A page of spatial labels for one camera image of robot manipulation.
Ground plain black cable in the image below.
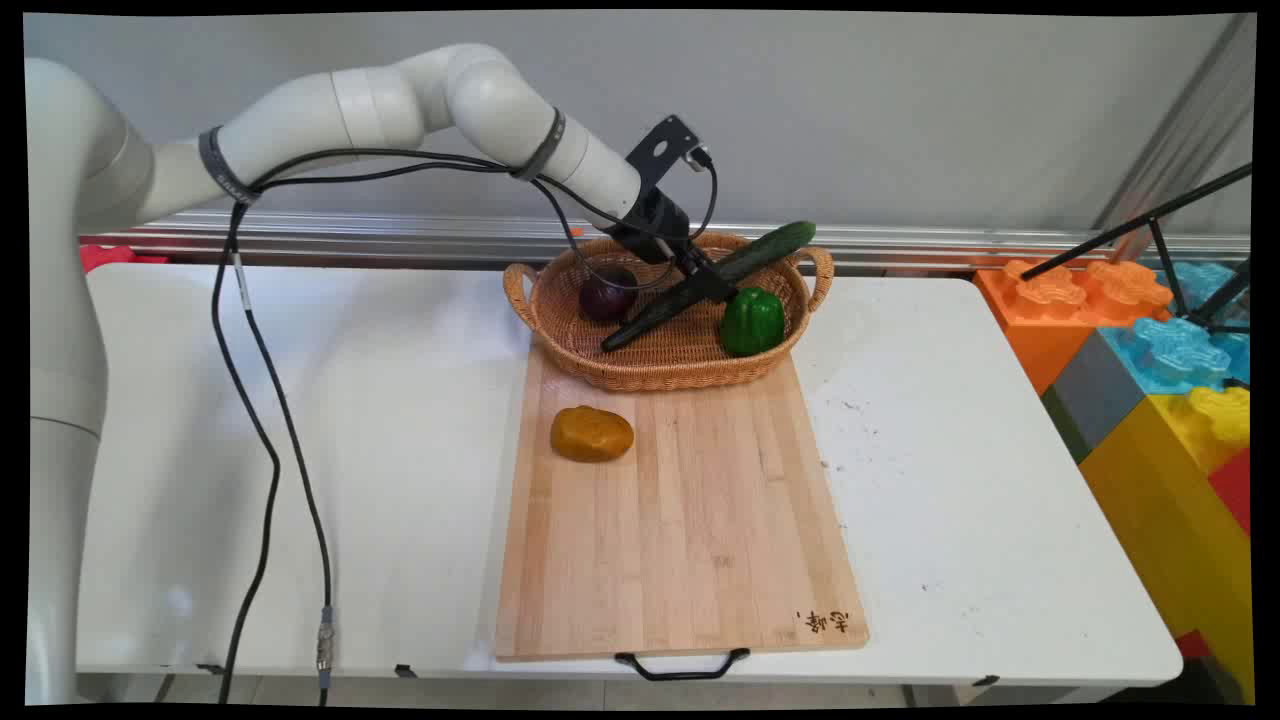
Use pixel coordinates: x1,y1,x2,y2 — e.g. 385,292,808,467
211,160,641,704

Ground dark green cucumber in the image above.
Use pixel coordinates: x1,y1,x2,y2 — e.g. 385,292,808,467
601,221,817,353

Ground black cable with metal connector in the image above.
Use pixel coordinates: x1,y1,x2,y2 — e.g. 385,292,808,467
232,148,719,706

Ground red plastic object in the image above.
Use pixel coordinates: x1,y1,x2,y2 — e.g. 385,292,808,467
80,244,169,274

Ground narrow black arm strap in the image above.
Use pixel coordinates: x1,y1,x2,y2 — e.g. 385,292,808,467
510,107,567,182

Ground slanted aluminium post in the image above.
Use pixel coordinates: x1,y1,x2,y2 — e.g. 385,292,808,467
1093,15,1257,263

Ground brown yellow potato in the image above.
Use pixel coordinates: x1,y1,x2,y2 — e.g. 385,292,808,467
550,405,635,463

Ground purple onion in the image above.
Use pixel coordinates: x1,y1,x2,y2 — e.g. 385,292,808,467
579,265,640,324

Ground orange giant toy block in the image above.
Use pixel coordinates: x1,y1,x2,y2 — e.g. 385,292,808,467
973,258,1176,397

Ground black tripod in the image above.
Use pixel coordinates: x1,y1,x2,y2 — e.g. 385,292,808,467
1020,163,1253,335

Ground blue giant toy block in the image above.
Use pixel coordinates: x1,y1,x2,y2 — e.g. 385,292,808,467
1098,262,1251,397

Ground yellow giant toy block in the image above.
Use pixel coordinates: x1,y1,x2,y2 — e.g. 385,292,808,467
1078,384,1254,703

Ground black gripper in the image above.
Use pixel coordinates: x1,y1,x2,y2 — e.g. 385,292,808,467
604,188,740,311

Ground green bell pepper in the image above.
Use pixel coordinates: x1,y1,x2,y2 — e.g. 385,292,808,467
719,287,787,358

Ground woven wicker basket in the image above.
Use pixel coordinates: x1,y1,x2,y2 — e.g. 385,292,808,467
503,232,835,393

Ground wide black arm strap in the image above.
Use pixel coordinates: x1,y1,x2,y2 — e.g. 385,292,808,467
197,126,263,207

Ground grey giant toy block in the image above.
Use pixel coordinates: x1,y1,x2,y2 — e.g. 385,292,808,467
1040,328,1147,463

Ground red giant toy block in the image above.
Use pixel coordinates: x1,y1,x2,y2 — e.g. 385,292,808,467
1207,447,1252,538

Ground wooden cutting board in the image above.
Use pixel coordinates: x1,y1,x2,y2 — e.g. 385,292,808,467
494,345,870,683

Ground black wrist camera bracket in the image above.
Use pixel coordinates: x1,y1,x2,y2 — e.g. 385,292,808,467
626,115,713,193

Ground aluminium rail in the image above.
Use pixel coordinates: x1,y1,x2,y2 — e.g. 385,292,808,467
80,209,1251,273

